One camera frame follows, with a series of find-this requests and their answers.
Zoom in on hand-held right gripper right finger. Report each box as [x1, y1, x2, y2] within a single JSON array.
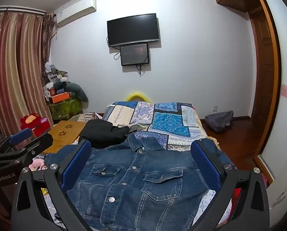
[[190, 140, 270, 231]]

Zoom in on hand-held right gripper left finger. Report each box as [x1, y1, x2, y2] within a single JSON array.
[[11, 140, 94, 231]]

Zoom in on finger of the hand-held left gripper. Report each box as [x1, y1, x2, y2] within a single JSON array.
[[16, 133, 54, 166], [0, 128, 33, 150]]

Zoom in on blue denim jacket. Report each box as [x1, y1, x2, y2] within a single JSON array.
[[44, 132, 233, 231]]

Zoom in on red plush toy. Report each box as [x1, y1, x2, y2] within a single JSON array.
[[20, 112, 51, 136]]

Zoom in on pink cloth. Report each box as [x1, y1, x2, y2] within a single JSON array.
[[29, 157, 47, 172]]

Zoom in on wooden lap desk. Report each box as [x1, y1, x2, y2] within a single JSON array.
[[41, 121, 87, 155]]

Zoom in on black garment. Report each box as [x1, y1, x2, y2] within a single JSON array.
[[78, 119, 137, 149]]

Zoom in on grey backpack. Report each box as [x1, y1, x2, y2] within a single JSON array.
[[204, 110, 234, 133]]

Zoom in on red box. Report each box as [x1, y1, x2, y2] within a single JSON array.
[[231, 187, 243, 220]]

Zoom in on orange box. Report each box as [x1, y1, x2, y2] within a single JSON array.
[[49, 92, 71, 104]]

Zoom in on patchwork printed blanket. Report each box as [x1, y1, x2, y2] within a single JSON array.
[[101, 100, 233, 225]]

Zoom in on striped red curtain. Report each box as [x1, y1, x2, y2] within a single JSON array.
[[0, 10, 56, 138]]

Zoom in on pile of clutter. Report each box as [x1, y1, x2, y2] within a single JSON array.
[[43, 62, 72, 100]]

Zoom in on yellow round object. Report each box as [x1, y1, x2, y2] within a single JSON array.
[[126, 91, 150, 102]]

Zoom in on small black monitor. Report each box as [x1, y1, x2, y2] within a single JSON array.
[[120, 43, 150, 66]]

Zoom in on white air conditioner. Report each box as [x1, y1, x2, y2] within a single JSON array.
[[54, 0, 97, 28]]

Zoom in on brown wooden wardrobe frame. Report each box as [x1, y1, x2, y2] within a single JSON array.
[[209, 0, 283, 181]]

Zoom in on black wall television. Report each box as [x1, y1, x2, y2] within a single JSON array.
[[107, 13, 160, 48]]

